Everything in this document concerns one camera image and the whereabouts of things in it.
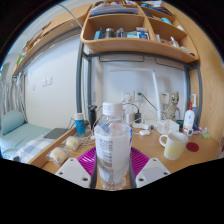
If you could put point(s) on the cream ceramic mug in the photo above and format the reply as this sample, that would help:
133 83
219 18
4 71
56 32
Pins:
175 148

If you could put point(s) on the white red-pump lotion bottle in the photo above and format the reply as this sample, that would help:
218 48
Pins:
188 120

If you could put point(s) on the wooden tree figurine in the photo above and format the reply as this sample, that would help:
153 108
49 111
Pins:
173 105

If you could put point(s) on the teal pillow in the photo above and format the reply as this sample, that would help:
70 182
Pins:
12 121

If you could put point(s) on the bed with teal sheet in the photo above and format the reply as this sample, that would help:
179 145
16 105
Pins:
23 138

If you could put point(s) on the white light switch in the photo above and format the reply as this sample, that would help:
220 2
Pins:
47 82

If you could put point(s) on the small blue white-capped bottle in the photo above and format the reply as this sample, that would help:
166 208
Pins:
79 126

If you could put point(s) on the wooden shelf unit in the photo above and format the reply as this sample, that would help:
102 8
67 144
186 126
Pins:
133 45

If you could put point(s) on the clear plastic water bottle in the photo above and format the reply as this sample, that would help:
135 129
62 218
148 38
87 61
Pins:
113 150

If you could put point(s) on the dark grey tablet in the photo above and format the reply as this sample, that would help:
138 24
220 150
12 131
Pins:
56 133

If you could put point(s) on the small white earbud case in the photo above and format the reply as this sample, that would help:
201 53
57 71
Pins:
144 132

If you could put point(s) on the grey metal desk frame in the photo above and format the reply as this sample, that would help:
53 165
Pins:
79 83

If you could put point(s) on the black upright handheld tool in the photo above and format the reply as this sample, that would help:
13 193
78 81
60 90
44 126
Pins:
92 116

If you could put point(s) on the white desk lamp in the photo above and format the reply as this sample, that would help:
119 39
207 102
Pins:
156 96

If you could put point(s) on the white purple tissue pack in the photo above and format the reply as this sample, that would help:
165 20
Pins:
200 130

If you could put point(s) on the wrapped pale bun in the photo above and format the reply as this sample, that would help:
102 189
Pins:
58 155
72 143

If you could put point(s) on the wooden bunk rail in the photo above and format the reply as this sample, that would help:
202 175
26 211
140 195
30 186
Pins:
50 35

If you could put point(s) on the wooden wardrobe side panel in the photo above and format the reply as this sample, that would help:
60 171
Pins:
210 83

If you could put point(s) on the black charger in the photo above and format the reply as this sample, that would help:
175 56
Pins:
138 117

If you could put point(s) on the white wall socket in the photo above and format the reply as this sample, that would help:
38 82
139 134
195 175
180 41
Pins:
140 95
128 96

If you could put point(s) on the white power strip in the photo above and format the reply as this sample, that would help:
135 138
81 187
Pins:
140 125

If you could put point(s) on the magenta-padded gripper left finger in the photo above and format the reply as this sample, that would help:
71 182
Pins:
73 171

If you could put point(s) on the white wall-mounted device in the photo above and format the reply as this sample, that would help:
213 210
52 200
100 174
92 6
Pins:
164 98

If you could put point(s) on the flat round red coaster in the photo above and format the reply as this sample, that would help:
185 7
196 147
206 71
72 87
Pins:
192 147

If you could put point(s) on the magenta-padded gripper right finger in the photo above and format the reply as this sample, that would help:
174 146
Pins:
151 171

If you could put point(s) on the grey patterned curtain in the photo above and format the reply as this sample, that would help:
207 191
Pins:
11 96

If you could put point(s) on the small white desk clock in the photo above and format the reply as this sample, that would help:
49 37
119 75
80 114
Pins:
189 132

